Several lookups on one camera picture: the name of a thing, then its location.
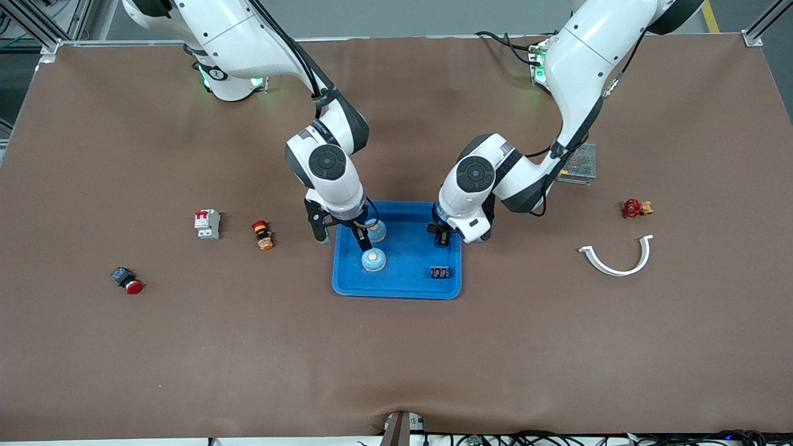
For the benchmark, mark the blue service bell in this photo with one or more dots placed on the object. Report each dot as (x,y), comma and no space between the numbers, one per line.
(373,263)
(380,234)

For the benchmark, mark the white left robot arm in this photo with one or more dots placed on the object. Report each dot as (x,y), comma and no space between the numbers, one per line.
(582,56)

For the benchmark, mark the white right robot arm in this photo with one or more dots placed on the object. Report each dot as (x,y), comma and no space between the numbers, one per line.
(248,43)

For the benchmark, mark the blue plastic tray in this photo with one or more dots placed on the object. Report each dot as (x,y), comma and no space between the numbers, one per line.
(403,279)

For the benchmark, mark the brown table mat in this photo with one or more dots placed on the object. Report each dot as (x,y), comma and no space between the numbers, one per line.
(396,359)

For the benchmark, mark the white red circuit breaker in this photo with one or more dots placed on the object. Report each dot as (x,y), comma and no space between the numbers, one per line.
(207,224)

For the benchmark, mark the metal mesh power supply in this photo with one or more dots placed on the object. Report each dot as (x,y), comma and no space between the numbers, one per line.
(582,167)

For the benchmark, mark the white half-round pipe clamp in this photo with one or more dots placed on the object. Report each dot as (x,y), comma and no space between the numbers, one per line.
(619,272)

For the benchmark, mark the brass valve red handwheel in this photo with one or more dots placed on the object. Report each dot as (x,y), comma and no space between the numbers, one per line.
(631,209)

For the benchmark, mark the red mushroom push button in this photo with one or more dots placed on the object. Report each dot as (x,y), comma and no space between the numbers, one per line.
(133,286)

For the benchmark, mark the orange emergency stop switch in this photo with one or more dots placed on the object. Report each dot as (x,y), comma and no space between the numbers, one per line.
(263,236)

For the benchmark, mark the silver table edge rail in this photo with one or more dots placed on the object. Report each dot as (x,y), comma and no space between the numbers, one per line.
(403,38)

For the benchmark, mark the dark camera mount bracket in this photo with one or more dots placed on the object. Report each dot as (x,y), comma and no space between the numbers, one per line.
(399,430)

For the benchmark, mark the aluminium frame post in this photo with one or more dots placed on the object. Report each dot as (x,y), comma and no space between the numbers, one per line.
(759,31)
(46,40)

